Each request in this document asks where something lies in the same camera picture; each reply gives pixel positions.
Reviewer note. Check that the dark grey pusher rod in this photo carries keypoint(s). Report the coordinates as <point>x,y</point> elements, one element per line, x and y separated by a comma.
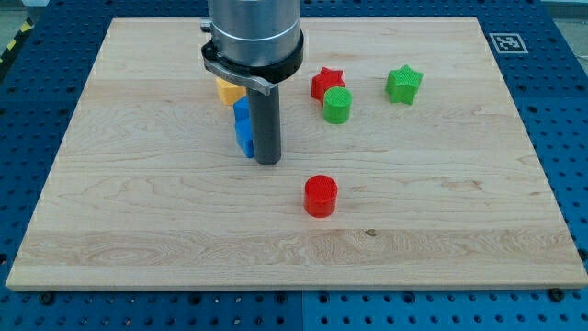
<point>265,120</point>

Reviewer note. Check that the black clamp ring mount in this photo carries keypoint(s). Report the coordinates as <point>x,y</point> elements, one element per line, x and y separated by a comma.
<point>259,78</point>

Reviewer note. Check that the red cylinder block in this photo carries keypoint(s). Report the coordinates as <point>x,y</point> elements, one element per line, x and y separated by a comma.
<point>320,196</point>

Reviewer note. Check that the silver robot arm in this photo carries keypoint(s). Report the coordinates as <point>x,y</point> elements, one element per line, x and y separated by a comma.
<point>256,44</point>

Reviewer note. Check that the blue block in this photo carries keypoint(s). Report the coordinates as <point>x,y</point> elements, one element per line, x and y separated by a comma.
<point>243,127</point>

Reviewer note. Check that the yellow block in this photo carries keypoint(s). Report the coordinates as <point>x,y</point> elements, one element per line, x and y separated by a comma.
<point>229,93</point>

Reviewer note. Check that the red star block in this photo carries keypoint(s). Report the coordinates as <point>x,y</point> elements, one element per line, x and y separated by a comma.
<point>324,80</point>

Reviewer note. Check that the green cylinder block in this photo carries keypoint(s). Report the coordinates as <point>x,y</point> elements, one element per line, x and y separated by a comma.
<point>337,103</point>

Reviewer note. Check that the green star block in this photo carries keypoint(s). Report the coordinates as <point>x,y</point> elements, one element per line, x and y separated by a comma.
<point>403,84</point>

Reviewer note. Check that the wooden board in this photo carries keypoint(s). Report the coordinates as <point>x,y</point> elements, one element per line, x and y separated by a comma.
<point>149,190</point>

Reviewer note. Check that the white fiducial marker tag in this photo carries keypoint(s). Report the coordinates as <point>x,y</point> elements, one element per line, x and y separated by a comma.
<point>508,43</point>

